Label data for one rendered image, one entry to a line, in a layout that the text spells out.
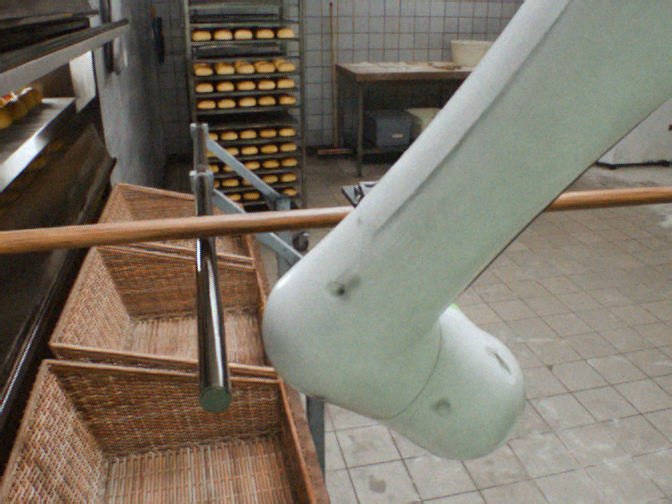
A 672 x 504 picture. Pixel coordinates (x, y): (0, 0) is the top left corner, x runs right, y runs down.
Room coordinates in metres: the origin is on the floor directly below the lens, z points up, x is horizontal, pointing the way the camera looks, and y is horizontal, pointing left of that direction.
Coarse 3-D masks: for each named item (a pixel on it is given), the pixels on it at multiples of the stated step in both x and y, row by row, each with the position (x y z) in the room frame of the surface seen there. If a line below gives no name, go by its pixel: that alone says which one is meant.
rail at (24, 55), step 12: (108, 24) 1.65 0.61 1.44; (120, 24) 1.90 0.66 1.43; (60, 36) 1.06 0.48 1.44; (72, 36) 1.14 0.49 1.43; (84, 36) 1.26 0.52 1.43; (24, 48) 0.81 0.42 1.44; (36, 48) 0.87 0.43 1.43; (48, 48) 0.94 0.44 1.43; (60, 48) 1.02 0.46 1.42; (0, 60) 0.70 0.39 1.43; (12, 60) 0.74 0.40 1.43; (24, 60) 0.79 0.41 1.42; (0, 72) 0.69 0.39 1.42
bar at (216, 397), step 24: (216, 144) 1.61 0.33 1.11; (240, 168) 1.61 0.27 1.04; (216, 192) 1.13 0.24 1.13; (264, 192) 1.63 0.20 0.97; (264, 240) 1.15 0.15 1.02; (288, 240) 1.63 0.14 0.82; (216, 264) 0.71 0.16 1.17; (288, 264) 1.17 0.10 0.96; (216, 288) 0.63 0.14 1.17; (216, 312) 0.57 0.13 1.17; (216, 336) 0.52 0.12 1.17; (216, 360) 0.47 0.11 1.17; (216, 384) 0.43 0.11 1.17; (216, 408) 0.43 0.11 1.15; (312, 408) 1.16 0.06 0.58; (312, 432) 1.16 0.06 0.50
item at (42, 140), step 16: (80, 96) 2.10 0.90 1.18; (64, 112) 1.78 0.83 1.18; (80, 112) 1.81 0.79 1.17; (48, 128) 1.55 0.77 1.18; (64, 128) 1.56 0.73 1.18; (32, 144) 1.36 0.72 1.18; (48, 144) 1.37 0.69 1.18; (16, 160) 1.21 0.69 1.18; (32, 160) 1.22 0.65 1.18; (48, 160) 1.35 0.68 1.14; (0, 176) 1.09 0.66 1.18; (16, 176) 1.09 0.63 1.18; (32, 176) 1.20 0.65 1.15; (0, 192) 0.99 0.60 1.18; (16, 192) 1.07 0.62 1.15; (0, 208) 0.97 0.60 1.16
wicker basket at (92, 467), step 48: (48, 384) 0.91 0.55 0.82; (96, 384) 0.97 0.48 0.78; (144, 384) 0.99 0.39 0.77; (192, 384) 1.01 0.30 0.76; (240, 384) 1.03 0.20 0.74; (48, 432) 0.81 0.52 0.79; (96, 432) 0.96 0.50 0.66; (240, 432) 1.03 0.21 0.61; (288, 432) 0.94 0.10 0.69; (48, 480) 0.73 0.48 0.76; (96, 480) 0.87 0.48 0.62; (144, 480) 0.90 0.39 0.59; (192, 480) 0.91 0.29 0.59; (240, 480) 0.91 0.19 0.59
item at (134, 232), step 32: (576, 192) 0.91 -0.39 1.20; (608, 192) 0.91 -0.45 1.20; (640, 192) 0.92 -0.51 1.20; (128, 224) 0.75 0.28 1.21; (160, 224) 0.76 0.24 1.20; (192, 224) 0.76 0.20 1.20; (224, 224) 0.77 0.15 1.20; (256, 224) 0.78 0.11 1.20; (288, 224) 0.79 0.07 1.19; (320, 224) 0.80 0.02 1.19
